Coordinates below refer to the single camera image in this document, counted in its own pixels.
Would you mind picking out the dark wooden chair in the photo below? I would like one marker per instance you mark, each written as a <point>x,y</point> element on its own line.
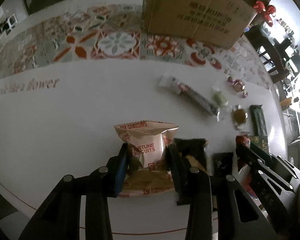
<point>268,53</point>

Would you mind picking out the small black snack packet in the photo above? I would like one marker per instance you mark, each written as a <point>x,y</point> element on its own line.
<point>222,164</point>

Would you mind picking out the red ribbon bow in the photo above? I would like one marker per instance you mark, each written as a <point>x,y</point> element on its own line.
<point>264,14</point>

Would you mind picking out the patterned white tablecloth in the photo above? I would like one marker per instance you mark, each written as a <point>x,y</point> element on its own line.
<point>73,71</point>

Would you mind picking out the green wrapped candy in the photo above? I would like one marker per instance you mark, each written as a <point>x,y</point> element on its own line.
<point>219,98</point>

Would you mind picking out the brown jelly cup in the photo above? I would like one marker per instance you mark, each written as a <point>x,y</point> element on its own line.
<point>239,117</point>

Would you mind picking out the pink fortune biscuits bag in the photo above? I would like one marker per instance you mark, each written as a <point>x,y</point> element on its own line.
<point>147,171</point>

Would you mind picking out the dark green gold packet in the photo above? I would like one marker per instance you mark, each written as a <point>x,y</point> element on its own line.
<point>261,142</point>

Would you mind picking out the brown cardboard box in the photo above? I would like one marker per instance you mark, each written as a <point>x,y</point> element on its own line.
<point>218,22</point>

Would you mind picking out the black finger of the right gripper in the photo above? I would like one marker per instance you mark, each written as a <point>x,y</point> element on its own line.
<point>278,196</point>

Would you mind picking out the red snack packet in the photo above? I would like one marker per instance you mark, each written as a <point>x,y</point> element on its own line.
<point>243,139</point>

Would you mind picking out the long dark snack bar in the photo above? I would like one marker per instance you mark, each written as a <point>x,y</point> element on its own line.
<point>179,87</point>

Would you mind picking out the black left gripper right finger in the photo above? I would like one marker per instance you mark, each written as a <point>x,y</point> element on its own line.
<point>238,217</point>

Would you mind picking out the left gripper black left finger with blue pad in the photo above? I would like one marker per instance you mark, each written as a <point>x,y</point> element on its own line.
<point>58,216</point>

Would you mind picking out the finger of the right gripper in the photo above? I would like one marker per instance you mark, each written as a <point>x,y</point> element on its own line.
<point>277,164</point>

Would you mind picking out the dark green snack bar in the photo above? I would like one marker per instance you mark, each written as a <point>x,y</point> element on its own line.
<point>258,120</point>

